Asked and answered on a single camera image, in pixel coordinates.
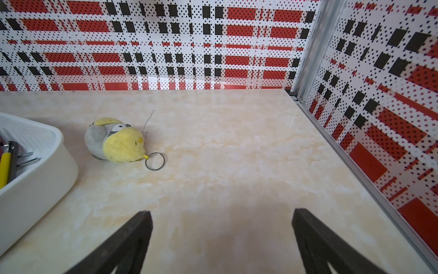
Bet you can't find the small yellow keychain toy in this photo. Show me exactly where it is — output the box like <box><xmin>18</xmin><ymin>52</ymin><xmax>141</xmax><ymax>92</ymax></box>
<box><xmin>84</xmin><ymin>118</ymin><xmax>166</xmax><ymax>171</ymax></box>

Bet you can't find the yellow hex key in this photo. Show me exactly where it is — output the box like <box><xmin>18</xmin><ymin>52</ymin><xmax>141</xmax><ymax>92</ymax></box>
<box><xmin>0</xmin><ymin>142</ymin><xmax>13</xmax><ymax>188</ymax></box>

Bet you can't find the white plastic storage box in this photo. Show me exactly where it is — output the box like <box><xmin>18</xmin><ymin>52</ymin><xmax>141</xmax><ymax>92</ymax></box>
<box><xmin>1</xmin><ymin>113</ymin><xmax>78</xmax><ymax>253</ymax></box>

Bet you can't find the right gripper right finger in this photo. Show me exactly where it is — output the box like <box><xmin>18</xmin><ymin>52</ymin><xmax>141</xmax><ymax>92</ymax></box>
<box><xmin>292</xmin><ymin>208</ymin><xmax>385</xmax><ymax>274</ymax></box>

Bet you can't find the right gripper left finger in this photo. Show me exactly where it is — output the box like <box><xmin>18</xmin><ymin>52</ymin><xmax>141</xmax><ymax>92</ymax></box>
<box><xmin>67</xmin><ymin>211</ymin><xmax>153</xmax><ymax>274</ymax></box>

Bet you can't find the long black hex key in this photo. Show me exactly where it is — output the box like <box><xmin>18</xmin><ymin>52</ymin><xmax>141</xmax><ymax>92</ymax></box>
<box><xmin>8</xmin><ymin>141</ymin><xmax>19</xmax><ymax>183</ymax></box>

